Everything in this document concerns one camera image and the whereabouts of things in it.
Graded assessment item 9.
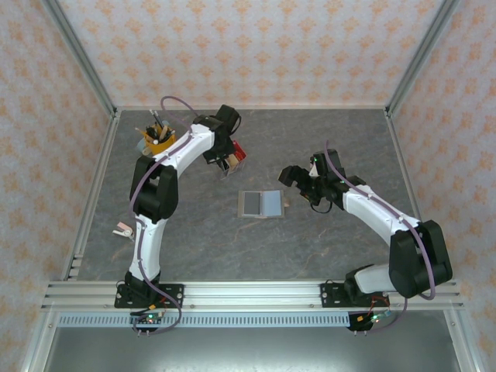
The white slotted cable duct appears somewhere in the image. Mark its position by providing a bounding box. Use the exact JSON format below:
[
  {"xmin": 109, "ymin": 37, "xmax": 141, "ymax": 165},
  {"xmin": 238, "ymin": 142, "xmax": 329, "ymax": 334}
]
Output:
[{"xmin": 57, "ymin": 312, "xmax": 388, "ymax": 328}]

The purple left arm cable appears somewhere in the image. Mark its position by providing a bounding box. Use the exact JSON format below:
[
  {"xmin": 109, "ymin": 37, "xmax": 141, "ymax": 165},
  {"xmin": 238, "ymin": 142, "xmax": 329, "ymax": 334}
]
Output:
[{"xmin": 129, "ymin": 95, "xmax": 202, "ymax": 338}]

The clear acrylic card organizer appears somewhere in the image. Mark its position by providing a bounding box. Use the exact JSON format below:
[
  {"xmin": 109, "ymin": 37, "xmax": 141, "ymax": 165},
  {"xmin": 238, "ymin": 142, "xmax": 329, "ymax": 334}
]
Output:
[{"xmin": 219, "ymin": 139, "xmax": 249, "ymax": 180}]

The yellow pen cup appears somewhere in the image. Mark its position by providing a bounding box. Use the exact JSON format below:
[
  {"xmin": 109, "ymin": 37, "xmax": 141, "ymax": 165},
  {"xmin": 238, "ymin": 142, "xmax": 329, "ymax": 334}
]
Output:
[{"xmin": 142, "ymin": 126, "xmax": 177, "ymax": 157}]

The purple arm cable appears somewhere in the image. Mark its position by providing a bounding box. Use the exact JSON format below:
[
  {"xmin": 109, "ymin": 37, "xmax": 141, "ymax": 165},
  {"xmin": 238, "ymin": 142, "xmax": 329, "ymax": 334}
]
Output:
[
  {"xmin": 324, "ymin": 139, "xmax": 436, "ymax": 335},
  {"xmin": 129, "ymin": 95, "xmax": 202, "ymax": 338}
]

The aluminium frame post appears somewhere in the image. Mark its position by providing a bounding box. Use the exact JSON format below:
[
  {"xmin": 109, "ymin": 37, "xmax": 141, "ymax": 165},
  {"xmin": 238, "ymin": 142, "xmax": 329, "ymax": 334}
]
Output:
[
  {"xmin": 40, "ymin": 0, "xmax": 119, "ymax": 117},
  {"xmin": 443, "ymin": 309, "xmax": 480, "ymax": 372},
  {"xmin": 385, "ymin": 0, "xmax": 464, "ymax": 117},
  {"xmin": 21, "ymin": 309, "xmax": 59, "ymax": 372}
]

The beige leather card holder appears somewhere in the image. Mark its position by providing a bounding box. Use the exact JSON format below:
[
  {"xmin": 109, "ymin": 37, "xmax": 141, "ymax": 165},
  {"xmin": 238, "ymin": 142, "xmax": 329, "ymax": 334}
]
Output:
[{"xmin": 236, "ymin": 189, "xmax": 291, "ymax": 221}]

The aluminium back rail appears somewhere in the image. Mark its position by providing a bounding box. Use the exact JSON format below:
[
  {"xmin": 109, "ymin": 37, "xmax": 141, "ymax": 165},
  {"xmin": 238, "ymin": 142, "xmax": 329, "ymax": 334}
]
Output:
[{"xmin": 114, "ymin": 103, "xmax": 390, "ymax": 113}]

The small circuit board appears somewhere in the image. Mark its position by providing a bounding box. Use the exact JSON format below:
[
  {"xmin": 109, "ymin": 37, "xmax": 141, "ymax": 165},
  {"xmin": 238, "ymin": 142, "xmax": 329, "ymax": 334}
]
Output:
[
  {"xmin": 133, "ymin": 312, "xmax": 166, "ymax": 326},
  {"xmin": 358, "ymin": 309, "xmax": 391, "ymax": 326}
]

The aluminium front rail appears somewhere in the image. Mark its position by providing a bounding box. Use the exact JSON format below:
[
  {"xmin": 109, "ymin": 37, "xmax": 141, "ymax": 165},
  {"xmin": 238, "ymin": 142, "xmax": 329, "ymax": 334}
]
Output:
[{"xmin": 41, "ymin": 281, "xmax": 463, "ymax": 311}]

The aluminium side rail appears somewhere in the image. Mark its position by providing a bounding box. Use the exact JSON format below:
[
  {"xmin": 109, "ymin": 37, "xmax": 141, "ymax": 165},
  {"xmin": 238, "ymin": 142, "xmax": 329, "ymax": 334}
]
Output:
[
  {"xmin": 384, "ymin": 109, "xmax": 427, "ymax": 222},
  {"xmin": 60, "ymin": 110, "xmax": 122, "ymax": 281}
]

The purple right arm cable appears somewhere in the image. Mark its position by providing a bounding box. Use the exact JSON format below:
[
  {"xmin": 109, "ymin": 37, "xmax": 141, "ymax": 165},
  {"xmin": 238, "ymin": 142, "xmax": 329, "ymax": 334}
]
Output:
[{"xmin": 324, "ymin": 139, "xmax": 436, "ymax": 335}]

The pink white stapler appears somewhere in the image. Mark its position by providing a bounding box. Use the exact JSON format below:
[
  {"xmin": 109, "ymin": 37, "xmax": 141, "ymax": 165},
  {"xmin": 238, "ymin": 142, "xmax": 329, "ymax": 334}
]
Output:
[{"xmin": 112, "ymin": 220, "xmax": 136, "ymax": 239}]

